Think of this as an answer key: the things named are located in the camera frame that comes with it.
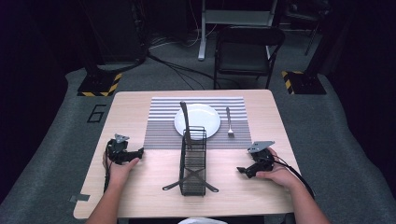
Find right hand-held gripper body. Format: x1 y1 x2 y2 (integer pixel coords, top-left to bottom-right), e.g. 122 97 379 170
247 140 276 179

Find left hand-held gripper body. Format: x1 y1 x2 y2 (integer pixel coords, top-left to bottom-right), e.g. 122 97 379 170
106 133 138 166

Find person's left hand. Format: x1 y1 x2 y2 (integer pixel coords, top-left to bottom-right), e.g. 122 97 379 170
102 150 140 189

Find person's right hand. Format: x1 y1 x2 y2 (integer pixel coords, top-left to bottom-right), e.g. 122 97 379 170
255 147 297 189

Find grey striped placemat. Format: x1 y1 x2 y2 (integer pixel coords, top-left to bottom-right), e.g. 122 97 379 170
143 96 253 150

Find silver fork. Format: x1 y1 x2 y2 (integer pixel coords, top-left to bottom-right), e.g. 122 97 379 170
225 106 235 139

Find dark table knife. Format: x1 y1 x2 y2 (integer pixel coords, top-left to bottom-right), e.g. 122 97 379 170
179 101 194 149

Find grey tape strip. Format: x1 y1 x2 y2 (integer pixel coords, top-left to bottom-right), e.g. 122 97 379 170
68 193 92 203

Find white round plate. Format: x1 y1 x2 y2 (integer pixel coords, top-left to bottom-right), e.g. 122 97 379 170
173 103 221 141

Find yellow-black striped stand base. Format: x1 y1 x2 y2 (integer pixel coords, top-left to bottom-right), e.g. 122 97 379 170
77 72 123 98
281 70 328 95

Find black folding chair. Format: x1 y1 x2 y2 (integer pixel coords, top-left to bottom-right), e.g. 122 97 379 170
212 25 287 91

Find dark metal stand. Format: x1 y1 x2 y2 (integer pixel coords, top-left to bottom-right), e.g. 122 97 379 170
284 0 332 58

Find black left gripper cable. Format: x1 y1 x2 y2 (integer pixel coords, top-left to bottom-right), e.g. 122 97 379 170
103 144 114 194

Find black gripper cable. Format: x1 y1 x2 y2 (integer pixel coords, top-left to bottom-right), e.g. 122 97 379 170
103 144 114 194
273 158 316 200

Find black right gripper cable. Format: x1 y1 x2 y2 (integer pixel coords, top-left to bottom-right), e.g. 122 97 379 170
273 158 316 200

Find black wire cutlery basket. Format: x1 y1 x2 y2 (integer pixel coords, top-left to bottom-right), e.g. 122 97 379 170
162 125 219 197

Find black floor cables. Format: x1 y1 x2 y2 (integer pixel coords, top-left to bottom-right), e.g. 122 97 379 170
146 29 242 91

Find white metal desk frame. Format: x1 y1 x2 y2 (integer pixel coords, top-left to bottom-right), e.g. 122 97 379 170
197 0 279 62

